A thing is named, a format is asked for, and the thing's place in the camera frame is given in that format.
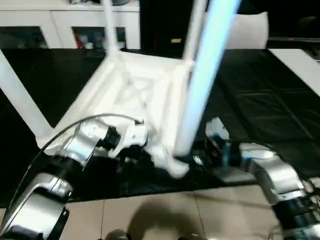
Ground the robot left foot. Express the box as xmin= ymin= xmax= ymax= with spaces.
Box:
xmin=106 ymin=228 xmax=131 ymax=240

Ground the black padded work mat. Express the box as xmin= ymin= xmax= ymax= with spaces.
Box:
xmin=0 ymin=47 xmax=320 ymax=208

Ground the black left wrist camera cable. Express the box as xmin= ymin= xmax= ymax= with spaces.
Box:
xmin=4 ymin=113 xmax=145 ymax=216

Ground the white flat board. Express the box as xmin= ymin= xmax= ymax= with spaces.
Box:
xmin=268 ymin=48 xmax=320 ymax=97

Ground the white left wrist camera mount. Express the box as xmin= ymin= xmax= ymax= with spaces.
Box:
xmin=109 ymin=121 xmax=151 ymax=158

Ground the white cabinet with glass doors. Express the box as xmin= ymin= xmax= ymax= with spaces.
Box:
xmin=0 ymin=0 xmax=141 ymax=50

